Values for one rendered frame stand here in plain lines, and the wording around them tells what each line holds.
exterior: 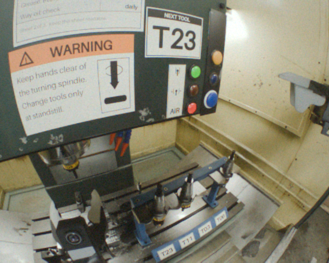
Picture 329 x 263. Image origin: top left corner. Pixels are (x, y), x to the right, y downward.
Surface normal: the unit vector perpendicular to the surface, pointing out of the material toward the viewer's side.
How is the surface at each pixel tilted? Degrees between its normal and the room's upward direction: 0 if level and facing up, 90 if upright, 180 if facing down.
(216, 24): 90
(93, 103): 90
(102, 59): 90
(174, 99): 90
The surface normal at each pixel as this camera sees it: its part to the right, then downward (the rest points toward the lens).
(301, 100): -0.53, 0.40
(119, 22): 0.52, 0.44
